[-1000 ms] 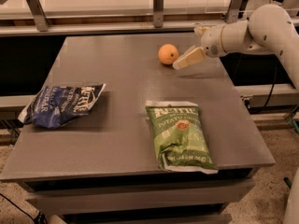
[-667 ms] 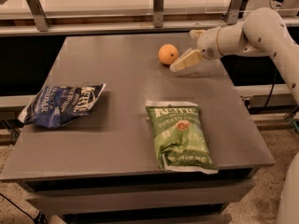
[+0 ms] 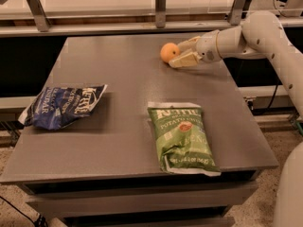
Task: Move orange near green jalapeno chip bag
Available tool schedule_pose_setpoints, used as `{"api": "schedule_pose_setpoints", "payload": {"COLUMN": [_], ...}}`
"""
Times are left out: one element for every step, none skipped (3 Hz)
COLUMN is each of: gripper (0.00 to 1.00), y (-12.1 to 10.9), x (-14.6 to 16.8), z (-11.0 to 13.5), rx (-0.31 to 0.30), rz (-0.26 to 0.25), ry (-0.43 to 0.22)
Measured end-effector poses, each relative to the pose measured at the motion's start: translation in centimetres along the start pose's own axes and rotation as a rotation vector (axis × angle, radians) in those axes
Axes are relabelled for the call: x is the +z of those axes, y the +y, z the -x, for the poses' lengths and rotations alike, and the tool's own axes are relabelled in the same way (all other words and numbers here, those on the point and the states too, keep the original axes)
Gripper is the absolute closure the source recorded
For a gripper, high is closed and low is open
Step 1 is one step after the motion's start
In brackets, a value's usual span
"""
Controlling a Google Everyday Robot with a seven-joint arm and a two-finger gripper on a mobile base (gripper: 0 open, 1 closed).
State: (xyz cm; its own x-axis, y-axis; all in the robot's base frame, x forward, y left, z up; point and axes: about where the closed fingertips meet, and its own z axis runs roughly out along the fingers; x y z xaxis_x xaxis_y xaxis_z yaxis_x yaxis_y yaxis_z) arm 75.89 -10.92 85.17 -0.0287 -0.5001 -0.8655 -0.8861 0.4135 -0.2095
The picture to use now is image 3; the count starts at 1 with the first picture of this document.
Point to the middle metal rail bracket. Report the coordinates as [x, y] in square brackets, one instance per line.
[160, 13]

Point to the orange fruit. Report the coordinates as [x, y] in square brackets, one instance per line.
[169, 51]

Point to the metal rail bracket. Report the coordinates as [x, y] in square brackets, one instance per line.
[234, 16]
[160, 13]
[38, 14]

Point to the left metal rail bracket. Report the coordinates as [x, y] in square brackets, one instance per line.
[38, 14]

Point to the grey table drawer front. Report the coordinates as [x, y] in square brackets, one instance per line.
[142, 199]

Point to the green jalapeno chip bag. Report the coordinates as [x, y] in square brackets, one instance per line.
[180, 139]

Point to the blue salt vinegar chip bag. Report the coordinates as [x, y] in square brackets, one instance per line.
[55, 108]

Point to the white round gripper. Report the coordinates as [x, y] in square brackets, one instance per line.
[207, 47]

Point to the right metal rail bracket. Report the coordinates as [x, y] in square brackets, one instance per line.
[234, 16]

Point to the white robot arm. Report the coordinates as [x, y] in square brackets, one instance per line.
[261, 35]

